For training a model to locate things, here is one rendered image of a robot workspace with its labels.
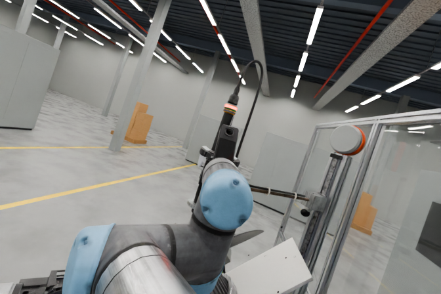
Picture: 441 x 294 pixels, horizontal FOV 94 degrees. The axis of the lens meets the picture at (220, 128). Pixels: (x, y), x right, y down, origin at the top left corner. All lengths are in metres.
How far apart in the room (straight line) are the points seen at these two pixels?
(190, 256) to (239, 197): 0.10
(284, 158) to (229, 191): 5.81
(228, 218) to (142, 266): 0.12
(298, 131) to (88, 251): 12.67
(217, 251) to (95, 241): 0.16
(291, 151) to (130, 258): 5.92
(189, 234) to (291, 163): 5.82
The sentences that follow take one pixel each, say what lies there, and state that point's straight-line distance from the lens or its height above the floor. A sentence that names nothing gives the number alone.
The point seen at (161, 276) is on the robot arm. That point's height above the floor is 1.59.
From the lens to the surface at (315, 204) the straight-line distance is 1.12.
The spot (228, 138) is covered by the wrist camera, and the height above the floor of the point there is 1.71.
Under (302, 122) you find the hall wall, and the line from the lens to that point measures 12.89.
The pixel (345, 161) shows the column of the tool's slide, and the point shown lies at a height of 1.77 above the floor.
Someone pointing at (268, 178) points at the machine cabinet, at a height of 0.80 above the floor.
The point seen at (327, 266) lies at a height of 1.24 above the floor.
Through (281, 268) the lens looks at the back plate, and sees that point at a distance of 0.98.
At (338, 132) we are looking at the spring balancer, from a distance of 1.24.
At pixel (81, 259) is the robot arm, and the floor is 1.56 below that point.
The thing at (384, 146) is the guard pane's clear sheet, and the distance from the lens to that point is 1.23.
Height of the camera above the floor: 1.73
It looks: level
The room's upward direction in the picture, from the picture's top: 19 degrees clockwise
